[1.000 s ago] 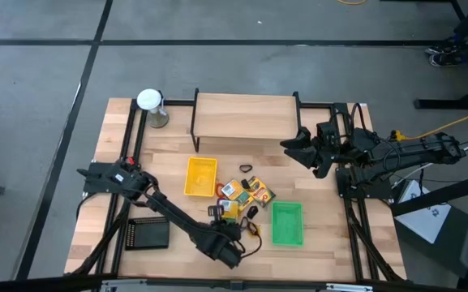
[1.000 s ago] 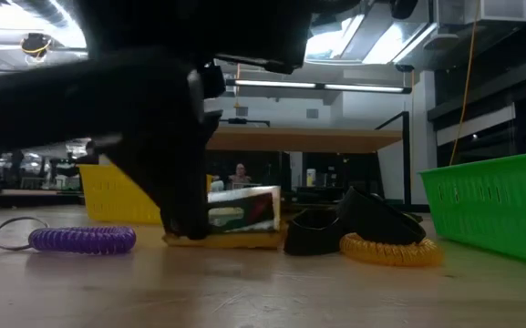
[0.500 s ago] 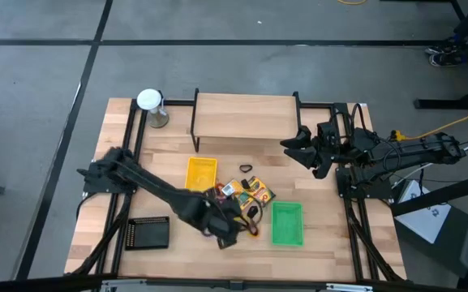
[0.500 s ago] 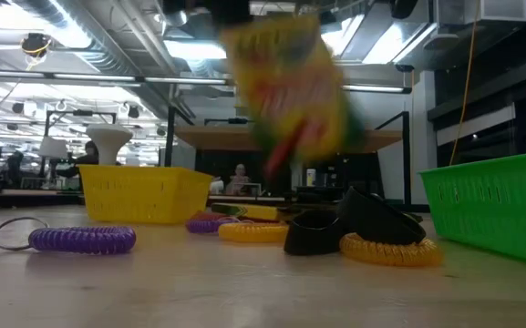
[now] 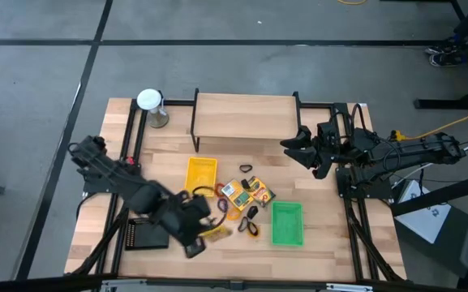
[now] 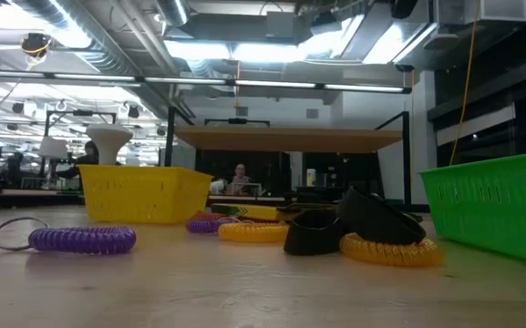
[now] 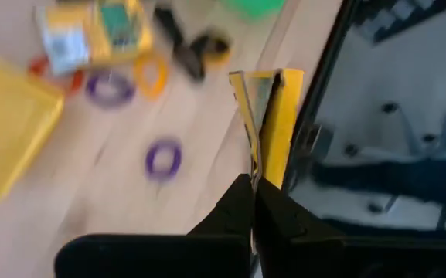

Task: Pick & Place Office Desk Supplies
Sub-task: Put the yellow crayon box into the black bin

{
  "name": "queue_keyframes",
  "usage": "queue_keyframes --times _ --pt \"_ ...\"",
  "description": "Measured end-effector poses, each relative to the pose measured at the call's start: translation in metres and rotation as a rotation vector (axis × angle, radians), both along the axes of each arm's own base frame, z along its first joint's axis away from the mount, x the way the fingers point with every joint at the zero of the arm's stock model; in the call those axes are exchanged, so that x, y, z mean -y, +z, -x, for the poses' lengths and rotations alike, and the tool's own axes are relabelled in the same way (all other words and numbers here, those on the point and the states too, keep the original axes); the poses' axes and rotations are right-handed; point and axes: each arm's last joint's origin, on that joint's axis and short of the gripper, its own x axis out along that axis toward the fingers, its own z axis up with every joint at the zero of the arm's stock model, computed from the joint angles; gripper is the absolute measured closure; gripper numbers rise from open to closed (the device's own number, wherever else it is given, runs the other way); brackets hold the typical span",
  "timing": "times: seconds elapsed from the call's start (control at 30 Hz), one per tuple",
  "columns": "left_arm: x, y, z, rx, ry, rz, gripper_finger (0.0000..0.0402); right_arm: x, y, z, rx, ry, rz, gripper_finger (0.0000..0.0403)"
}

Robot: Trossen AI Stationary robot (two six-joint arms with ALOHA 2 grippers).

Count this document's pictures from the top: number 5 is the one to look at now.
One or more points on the white mushroom lamp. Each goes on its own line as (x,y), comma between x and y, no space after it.
(149,99)

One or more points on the red arm base knob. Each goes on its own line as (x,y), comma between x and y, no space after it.
(130,161)

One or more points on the white box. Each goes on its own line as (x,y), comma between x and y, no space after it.
(424,219)

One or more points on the purple coil wristband with keyring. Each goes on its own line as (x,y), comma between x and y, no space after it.
(219,206)

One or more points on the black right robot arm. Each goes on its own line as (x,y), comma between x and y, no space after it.
(416,152)

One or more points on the black desk leg frame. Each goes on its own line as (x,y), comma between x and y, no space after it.
(440,104)

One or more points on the yellow green crayon box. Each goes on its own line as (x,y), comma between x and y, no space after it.
(262,192)
(235,194)

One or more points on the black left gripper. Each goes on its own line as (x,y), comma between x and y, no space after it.
(185,215)

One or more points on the black plastic basket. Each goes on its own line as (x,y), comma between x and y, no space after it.
(144,237)

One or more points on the yellow flat pack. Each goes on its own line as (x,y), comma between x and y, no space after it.
(217,234)

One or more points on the black front beam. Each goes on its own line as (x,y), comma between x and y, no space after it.
(35,284)

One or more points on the green plastic basket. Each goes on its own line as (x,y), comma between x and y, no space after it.
(287,223)

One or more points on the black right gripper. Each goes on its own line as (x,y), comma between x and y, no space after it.
(327,150)

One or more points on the wooden desk shelf riser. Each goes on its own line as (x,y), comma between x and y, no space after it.
(246,115)

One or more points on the person's shoe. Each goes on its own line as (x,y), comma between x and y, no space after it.
(440,49)
(444,61)

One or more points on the orange coil wristband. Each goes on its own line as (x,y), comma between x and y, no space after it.
(216,190)

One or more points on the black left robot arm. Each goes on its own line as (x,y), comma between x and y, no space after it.
(108,170)

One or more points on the yellow plastic basket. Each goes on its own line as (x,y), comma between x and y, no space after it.
(201,172)

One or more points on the black aluminium table frame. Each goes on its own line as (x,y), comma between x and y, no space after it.
(179,102)

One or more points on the black desk beam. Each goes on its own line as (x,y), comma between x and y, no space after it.
(440,196)

